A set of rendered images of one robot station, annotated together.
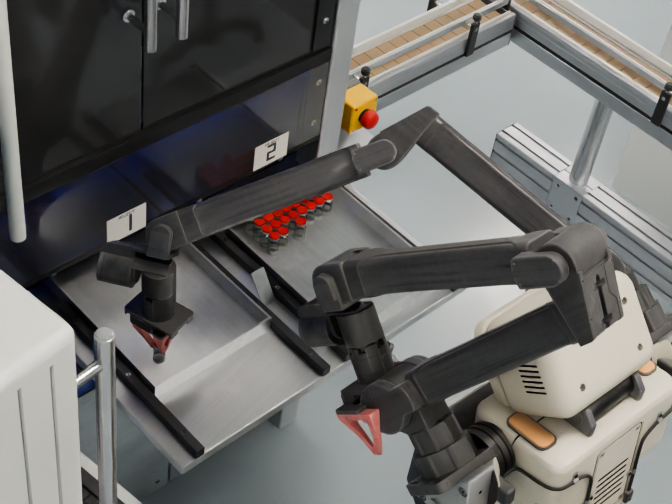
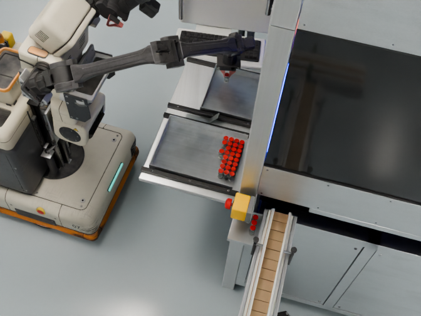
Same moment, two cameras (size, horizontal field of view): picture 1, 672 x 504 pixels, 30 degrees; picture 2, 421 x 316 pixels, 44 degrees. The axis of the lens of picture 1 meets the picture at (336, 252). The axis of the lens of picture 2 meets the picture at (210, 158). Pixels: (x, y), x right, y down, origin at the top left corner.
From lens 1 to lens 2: 281 cm
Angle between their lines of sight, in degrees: 75
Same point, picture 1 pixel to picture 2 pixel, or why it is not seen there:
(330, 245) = (205, 160)
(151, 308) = not seen: hidden behind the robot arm
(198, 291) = (236, 111)
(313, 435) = (209, 283)
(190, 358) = (217, 86)
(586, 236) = not seen: outside the picture
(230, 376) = (198, 88)
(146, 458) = not seen: hidden behind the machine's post
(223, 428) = (187, 71)
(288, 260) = (216, 143)
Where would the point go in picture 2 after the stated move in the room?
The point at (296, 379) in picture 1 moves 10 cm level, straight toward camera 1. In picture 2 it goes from (176, 99) to (167, 83)
